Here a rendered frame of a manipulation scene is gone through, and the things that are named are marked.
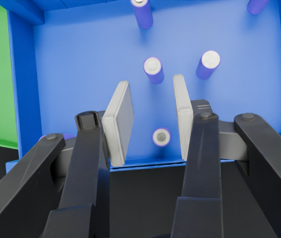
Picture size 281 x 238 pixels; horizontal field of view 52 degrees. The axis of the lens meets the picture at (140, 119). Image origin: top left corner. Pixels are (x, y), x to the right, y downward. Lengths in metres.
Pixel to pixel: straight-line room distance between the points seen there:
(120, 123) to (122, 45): 0.21
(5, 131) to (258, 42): 0.52
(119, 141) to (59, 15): 0.26
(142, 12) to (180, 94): 0.16
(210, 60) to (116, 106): 0.14
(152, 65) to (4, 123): 0.46
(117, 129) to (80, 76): 0.22
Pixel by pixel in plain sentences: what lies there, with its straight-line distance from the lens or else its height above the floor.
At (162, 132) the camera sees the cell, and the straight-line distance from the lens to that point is 0.27.
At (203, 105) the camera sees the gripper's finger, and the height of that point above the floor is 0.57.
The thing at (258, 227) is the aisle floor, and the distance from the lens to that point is 0.81.
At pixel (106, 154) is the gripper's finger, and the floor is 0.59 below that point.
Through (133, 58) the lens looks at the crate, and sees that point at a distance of 0.35.
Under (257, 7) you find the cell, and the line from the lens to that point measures 0.35.
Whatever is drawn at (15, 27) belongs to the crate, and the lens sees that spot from 0.36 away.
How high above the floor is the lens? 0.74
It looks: 83 degrees down
